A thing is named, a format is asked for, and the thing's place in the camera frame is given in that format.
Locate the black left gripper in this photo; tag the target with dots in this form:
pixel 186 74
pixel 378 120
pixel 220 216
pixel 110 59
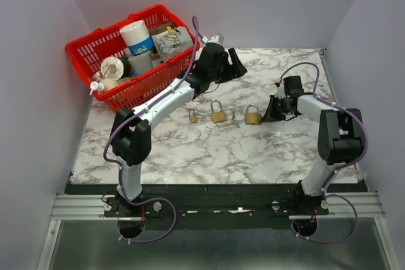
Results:
pixel 239 69

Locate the white pump lotion bottle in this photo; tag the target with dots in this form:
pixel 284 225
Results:
pixel 102 86

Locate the grey paper cup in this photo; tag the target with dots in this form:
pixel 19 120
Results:
pixel 142 63

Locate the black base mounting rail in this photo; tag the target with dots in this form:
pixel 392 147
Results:
pixel 209 207

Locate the small brass padlock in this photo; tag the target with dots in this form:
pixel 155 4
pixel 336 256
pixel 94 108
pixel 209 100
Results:
pixel 192 116

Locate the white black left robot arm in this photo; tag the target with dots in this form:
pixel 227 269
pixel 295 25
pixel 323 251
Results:
pixel 130 137

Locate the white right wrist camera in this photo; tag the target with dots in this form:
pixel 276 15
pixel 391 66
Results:
pixel 280 93

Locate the brass padlock long shackle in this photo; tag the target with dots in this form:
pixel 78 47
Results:
pixel 217 116

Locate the white paper towel roll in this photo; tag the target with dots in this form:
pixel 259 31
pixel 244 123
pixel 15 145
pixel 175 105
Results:
pixel 137 37

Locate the large brass padlock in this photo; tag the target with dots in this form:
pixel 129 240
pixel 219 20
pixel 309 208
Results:
pixel 252 115

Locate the red plastic shopping basket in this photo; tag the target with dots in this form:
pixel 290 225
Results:
pixel 88 52

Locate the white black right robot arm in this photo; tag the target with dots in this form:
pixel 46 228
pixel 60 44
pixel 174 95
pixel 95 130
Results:
pixel 341 141

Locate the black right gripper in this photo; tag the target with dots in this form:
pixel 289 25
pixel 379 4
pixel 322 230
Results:
pixel 269 115

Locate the silver key bunch with ring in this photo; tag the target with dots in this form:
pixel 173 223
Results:
pixel 234 120

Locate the brown chocolate package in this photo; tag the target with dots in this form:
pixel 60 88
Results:
pixel 162 27

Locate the grey cartoon snack bag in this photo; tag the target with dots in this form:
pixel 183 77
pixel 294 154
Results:
pixel 172 43

